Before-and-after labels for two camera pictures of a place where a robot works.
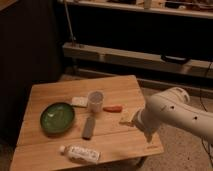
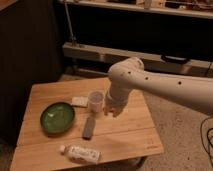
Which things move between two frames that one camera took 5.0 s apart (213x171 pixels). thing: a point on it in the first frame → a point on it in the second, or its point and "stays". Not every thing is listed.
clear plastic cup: (95, 101) stays
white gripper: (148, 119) → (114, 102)
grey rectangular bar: (88, 128) stays
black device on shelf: (173, 59) stays
